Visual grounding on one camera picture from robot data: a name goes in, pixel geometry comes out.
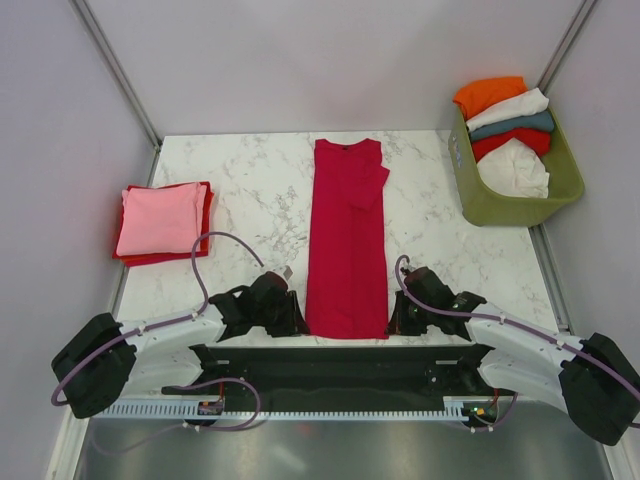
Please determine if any olive green plastic bin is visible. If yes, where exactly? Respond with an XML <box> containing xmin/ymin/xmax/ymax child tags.
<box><xmin>448</xmin><ymin>109</ymin><xmax>584</xmax><ymax>227</ymax></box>

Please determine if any left aluminium frame post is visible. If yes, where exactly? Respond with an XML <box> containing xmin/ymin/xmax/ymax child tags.
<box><xmin>69</xmin><ymin>0</ymin><xmax>164</xmax><ymax>151</ymax></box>

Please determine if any white slotted cable duct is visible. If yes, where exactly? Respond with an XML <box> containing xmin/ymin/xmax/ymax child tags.
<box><xmin>96</xmin><ymin>397</ymin><xmax>490</xmax><ymax>422</ymax></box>

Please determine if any right aluminium frame post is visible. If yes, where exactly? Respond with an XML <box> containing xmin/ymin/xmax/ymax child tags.
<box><xmin>537</xmin><ymin>0</ymin><xmax>601</xmax><ymax>93</ymax></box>

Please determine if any orange t shirt in bin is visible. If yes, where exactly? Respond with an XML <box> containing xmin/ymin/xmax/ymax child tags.
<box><xmin>453</xmin><ymin>76</ymin><xmax>528</xmax><ymax>120</ymax></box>

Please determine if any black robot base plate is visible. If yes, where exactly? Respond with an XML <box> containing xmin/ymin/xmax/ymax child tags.
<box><xmin>162</xmin><ymin>345</ymin><xmax>513</xmax><ymax>409</ymax></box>

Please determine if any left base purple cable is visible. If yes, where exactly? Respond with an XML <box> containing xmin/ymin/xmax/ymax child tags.
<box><xmin>92</xmin><ymin>377</ymin><xmax>264</xmax><ymax>456</ymax></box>

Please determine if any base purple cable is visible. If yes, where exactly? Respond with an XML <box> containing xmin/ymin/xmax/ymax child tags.
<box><xmin>449</xmin><ymin>394</ymin><xmax>519</xmax><ymax>435</ymax></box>
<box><xmin>92</xmin><ymin>377</ymin><xmax>264</xmax><ymax>456</ymax></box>

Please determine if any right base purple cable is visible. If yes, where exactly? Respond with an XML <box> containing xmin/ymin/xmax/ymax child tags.
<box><xmin>449</xmin><ymin>394</ymin><xmax>519</xmax><ymax>435</ymax></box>

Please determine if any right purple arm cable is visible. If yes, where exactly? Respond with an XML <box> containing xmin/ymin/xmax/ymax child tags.
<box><xmin>394</xmin><ymin>255</ymin><xmax>640</xmax><ymax>429</ymax></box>

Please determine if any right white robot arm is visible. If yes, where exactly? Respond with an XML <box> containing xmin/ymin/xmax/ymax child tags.
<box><xmin>390</xmin><ymin>255</ymin><xmax>639</xmax><ymax>446</ymax></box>

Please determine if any folded pink t shirt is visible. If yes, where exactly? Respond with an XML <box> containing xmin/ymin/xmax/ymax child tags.
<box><xmin>115</xmin><ymin>182</ymin><xmax>209</xmax><ymax>257</ymax></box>

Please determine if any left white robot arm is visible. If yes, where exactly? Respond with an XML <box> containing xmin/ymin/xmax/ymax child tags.
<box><xmin>51</xmin><ymin>271</ymin><xmax>310</xmax><ymax>419</ymax></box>

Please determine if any aluminium frame post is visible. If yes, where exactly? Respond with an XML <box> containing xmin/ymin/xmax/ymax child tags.
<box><xmin>69</xmin><ymin>0</ymin><xmax>164</xmax><ymax>151</ymax></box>
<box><xmin>537</xmin><ymin>0</ymin><xmax>601</xmax><ymax>93</ymax></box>

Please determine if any white folded shirt in bin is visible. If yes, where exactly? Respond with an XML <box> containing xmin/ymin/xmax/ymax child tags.
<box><xmin>466</xmin><ymin>88</ymin><xmax>549</xmax><ymax>132</ymax></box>

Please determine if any crimson red t shirt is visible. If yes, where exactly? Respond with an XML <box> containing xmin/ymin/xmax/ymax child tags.
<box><xmin>305</xmin><ymin>139</ymin><xmax>390</xmax><ymax>340</ymax></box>

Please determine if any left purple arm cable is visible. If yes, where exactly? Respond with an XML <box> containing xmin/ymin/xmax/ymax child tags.
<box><xmin>49</xmin><ymin>231</ymin><xmax>266</xmax><ymax>405</ymax></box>

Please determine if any red shirt in bin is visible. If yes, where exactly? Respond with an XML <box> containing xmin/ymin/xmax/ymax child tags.
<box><xmin>471</xmin><ymin>127</ymin><xmax>553</xmax><ymax>163</ymax></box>

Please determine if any folded red t shirt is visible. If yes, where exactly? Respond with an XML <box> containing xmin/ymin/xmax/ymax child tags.
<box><xmin>112</xmin><ymin>181</ymin><xmax>214</xmax><ymax>267</ymax></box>

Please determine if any crumpled white shirt in bin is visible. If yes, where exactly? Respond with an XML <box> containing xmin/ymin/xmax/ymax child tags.
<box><xmin>477</xmin><ymin>139</ymin><xmax>550</xmax><ymax>199</ymax></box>

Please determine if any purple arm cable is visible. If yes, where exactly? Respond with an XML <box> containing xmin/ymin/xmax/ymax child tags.
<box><xmin>49</xmin><ymin>231</ymin><xmax>266</xmax><ymax>405</ymax></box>
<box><xmin>394</xmin><ymin>255</ymin><xmax>640</xmax><ymax>429</ymax></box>

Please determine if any teal shirt in bin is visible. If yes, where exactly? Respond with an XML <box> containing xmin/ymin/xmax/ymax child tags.
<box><xmin>469</xmin><ymin>110</ymin><xmax>555</xmax><ymax>142</ymax></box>

